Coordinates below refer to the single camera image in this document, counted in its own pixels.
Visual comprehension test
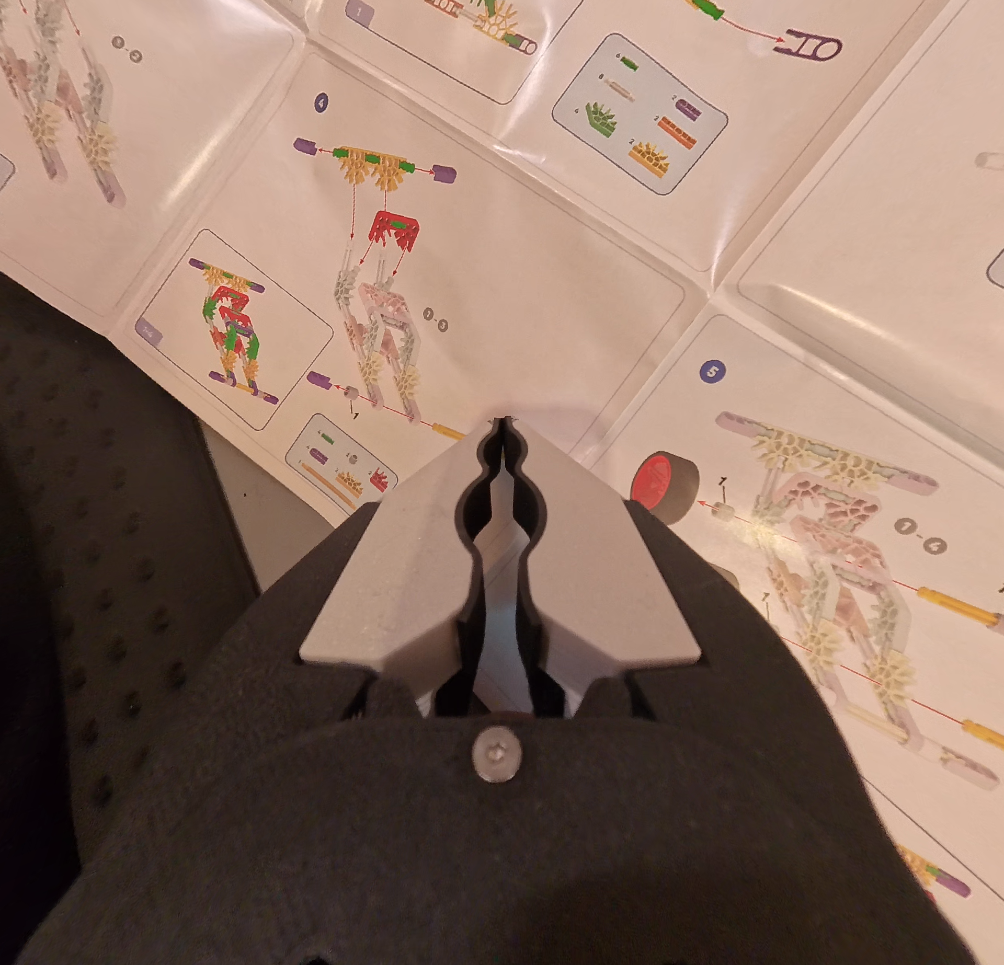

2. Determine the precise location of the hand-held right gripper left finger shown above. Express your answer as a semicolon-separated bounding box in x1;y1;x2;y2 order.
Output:
297;416;503;719

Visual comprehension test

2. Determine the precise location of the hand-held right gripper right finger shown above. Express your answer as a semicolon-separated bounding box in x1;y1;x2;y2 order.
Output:
500;416;703;719

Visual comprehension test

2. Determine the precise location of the toy instruction sheet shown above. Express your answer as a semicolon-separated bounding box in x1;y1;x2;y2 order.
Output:
0;0;1004;950

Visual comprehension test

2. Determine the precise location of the black perforated pad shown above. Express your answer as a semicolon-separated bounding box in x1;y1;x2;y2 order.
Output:
0;271;264;962

